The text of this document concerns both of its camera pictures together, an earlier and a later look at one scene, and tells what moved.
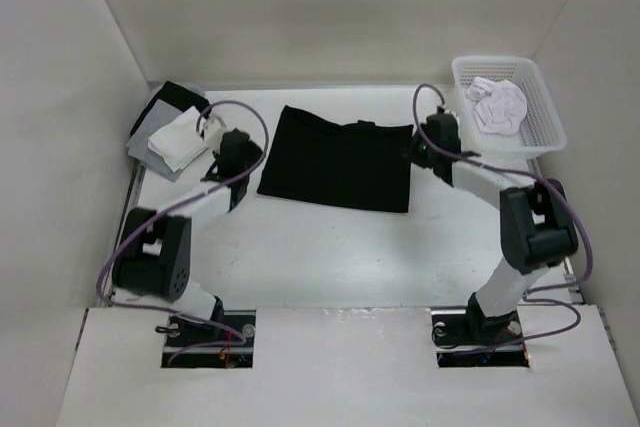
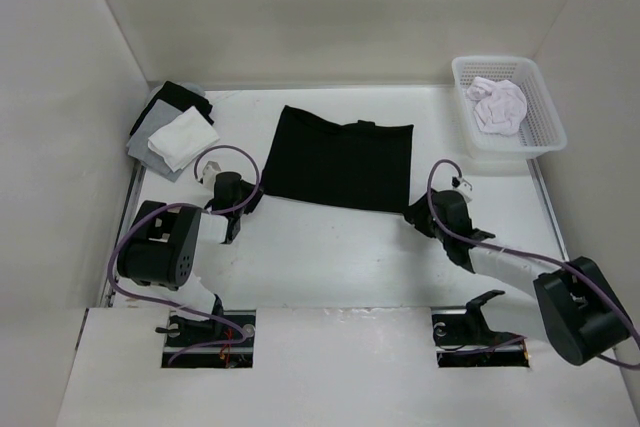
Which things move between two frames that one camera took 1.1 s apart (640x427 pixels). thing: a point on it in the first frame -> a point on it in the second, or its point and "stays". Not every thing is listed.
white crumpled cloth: (500, 106) stays
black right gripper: (412, 154) -> (415, 213)
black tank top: (361, 165) stays
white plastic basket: (507, 110) stays
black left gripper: (255, 154) -> (250, 189)
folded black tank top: (177, 96) stays
